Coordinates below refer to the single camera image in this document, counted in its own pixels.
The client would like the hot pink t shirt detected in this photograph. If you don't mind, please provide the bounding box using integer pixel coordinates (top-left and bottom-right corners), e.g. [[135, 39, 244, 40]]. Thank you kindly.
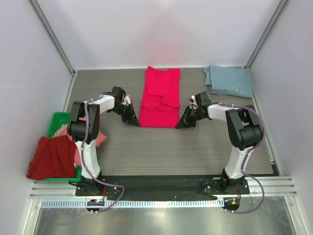
[[139, 66, 180, 128]]

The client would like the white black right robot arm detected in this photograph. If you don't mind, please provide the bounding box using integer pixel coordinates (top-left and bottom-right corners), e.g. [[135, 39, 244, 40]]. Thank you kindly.
[[129, 92, 266, 194]]

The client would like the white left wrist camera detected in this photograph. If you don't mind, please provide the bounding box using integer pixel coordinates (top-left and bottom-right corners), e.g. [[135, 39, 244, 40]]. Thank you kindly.
[[121, 95, 132, 106]]

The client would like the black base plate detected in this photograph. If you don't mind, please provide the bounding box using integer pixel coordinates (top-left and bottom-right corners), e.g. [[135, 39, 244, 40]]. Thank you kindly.
[[70, 175, 250, 201]]

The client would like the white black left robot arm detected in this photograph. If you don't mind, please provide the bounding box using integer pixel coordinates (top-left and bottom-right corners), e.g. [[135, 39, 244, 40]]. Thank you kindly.
[[67, 86, 140, 196]]

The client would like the aluminium frame rail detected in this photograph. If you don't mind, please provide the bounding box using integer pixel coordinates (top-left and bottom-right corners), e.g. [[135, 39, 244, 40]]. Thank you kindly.
[[30, 175, 297, 201]]

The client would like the dark red t shirt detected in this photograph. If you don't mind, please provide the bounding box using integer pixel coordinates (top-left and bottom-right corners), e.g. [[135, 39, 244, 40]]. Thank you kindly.
[[26, 136, 76, 181]]

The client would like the green plastic bin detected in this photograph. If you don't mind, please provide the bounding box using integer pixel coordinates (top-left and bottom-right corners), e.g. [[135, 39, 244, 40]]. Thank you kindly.
[[43, 112, 82, 182]]

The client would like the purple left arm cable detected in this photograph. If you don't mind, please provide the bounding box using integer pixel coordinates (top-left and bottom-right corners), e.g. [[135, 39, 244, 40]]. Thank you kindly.
[[81, 91, 125, 212]]

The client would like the slotted white cable duct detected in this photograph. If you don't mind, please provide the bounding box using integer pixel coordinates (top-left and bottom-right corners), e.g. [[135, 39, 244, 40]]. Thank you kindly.
[[41, 198, 224, 209]]

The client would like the folded blue t shirt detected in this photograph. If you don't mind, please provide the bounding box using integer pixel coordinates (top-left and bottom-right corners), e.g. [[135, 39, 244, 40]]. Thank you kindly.
[[203, 66, 253, 98]]

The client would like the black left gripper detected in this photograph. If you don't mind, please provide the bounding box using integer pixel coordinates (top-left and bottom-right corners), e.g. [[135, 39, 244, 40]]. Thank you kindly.
[[111, 103, 141, 126]]

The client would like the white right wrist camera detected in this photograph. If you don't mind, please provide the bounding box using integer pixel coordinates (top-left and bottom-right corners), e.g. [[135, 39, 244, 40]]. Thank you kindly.
[[189, 95, 198, 107]]

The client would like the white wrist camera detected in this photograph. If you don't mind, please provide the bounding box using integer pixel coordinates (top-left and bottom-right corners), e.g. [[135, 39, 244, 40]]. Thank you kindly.
[[121, 95, 132, 106], [189, 95, 198, 107]]

